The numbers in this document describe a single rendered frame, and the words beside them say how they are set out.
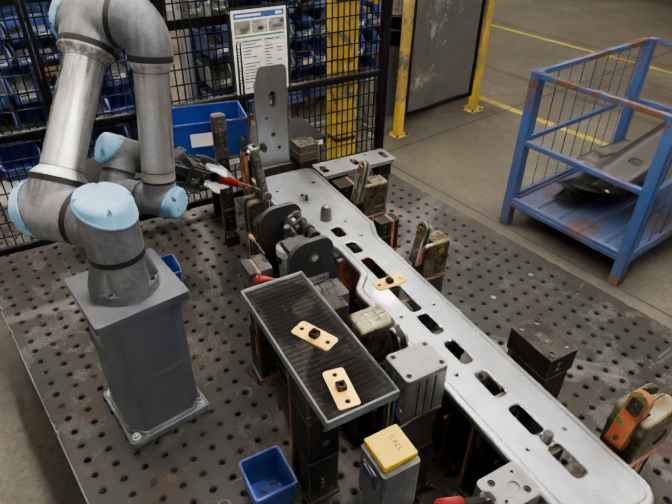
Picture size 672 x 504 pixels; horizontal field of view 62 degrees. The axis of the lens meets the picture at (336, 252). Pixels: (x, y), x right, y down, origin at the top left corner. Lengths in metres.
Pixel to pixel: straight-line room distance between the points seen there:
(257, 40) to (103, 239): 1.14
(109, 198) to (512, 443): 0.90
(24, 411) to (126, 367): 1.40
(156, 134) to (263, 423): 0.75
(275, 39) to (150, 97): 0.93
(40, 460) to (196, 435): 1.11
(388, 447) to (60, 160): 0.86
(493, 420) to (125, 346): 0.78
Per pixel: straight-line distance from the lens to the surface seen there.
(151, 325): 1.31
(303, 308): 1.11
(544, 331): 1.34
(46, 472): 2.48
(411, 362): 1.09
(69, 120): 1.30
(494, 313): 1.86
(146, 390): 1.42
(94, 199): 1.21
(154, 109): 1.31
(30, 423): 2.66
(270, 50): 2.16
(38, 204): 1.28
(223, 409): 1.55
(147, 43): 1.28
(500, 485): 1.02
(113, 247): 1.21
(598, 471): 1.17
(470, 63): 5.10
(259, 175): 1.63
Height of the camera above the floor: 1.89
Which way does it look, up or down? 36 degrees down
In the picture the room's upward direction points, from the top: 1 degrees clockwise
